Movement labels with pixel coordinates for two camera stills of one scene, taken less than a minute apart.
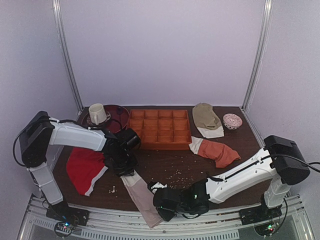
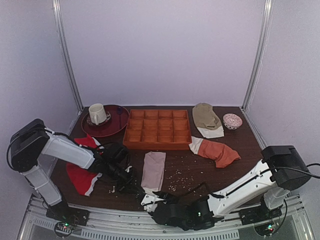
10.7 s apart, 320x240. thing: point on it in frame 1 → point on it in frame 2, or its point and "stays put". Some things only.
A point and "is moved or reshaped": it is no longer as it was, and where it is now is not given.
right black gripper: x=160 y=203 → x=155 y=208
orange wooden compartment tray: x=162 y=129 stays put
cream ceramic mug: x=97 y=113 stays put
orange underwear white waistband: x=222 y=154 stays put
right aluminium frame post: x=267 y=12 stays put
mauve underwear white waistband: x=142 y=195 is moved or reshaped
